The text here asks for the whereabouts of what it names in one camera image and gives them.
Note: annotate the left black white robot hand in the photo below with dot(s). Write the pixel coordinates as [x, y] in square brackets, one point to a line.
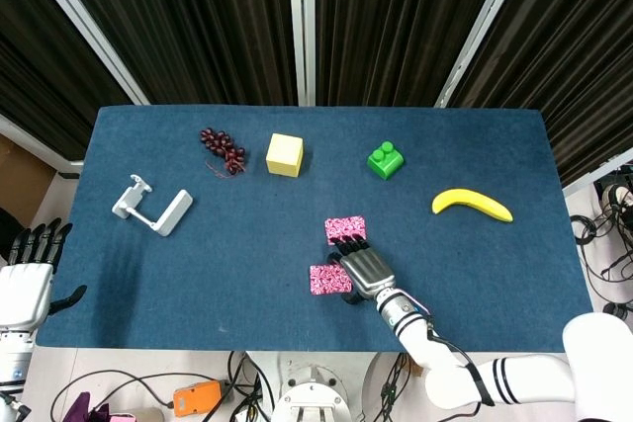
[22, 293]

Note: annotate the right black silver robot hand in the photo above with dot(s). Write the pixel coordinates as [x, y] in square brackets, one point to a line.
[366, 271]

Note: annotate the pink patterned sponge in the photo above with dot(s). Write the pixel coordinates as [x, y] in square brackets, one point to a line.
[326, 280]
[346, 227]

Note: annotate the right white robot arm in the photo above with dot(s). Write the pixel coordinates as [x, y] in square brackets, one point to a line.
[445, 358]

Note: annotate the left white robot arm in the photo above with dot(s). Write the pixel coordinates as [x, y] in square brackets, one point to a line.
[12, 367]

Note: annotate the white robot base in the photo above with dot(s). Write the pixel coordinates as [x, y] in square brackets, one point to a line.
[311, 392]

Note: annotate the green toy building brick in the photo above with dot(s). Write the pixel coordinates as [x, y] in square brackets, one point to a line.
[386, 161]

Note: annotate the brown cardboard box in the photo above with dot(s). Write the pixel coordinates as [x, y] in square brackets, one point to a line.
[22, 180]

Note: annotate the blue table cloth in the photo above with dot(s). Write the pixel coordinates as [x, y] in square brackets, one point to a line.
[247, 244]

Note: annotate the yellow banana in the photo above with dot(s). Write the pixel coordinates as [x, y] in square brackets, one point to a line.
[470, 200]

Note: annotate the purple cloth bag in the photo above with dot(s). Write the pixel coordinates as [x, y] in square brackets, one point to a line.
[86, 409]

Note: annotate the yellow cube block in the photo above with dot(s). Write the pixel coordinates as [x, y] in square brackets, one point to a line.
[284, 155]

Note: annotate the white folding phone holder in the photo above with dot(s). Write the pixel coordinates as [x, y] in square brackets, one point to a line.
[158, 207]

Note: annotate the dark red grape bunch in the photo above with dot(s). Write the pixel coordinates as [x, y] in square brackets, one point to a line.
[225, 147]

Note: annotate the orange handheld device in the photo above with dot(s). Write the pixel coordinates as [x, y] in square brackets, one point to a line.
[197, 398]

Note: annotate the black ribbed curtain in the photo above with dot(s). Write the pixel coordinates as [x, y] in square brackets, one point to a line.
[395, 22]

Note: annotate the white vertical frame post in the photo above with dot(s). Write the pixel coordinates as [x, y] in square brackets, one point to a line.
[301, 26]

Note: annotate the white slanted frame post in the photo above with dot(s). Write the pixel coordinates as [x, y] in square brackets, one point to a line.
[84, 26]
[482, 31]

